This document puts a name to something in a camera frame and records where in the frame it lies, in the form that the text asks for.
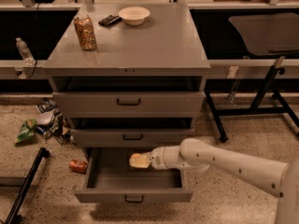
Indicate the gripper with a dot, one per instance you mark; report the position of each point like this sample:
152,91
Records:
156,159

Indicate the orange fruit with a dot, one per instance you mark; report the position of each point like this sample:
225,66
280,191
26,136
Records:
134,160

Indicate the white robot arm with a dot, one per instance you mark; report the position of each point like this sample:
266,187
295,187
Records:
277,178

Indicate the grey open bottom drawer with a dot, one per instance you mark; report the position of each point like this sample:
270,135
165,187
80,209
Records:
111,179

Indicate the grey middle drawer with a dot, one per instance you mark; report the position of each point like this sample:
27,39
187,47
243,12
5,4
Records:
128,137

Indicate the grey metal drawer cabinet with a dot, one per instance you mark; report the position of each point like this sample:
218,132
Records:
162,54

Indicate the grey top drawer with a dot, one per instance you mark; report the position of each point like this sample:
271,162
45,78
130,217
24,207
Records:
90,104

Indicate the crushed orange can on floor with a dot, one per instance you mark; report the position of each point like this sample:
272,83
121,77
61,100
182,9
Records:
78,166

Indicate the black table stand right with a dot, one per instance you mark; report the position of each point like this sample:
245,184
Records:
254,108

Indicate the pile of floor trash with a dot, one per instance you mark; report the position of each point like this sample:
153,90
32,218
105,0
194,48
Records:
52,123

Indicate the green chip bag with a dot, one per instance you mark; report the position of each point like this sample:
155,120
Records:
27,131

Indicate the black stand leg left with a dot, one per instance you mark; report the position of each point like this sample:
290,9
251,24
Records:
24,183

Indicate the dark snack bar packet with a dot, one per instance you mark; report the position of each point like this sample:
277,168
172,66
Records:
109,20

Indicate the white bowl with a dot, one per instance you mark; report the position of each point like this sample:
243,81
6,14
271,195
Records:
134,15

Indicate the clear plastic water bottle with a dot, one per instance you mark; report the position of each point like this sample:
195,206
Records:
24,51

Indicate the dark chair seat panel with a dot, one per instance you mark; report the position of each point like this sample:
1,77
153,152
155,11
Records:
270,34

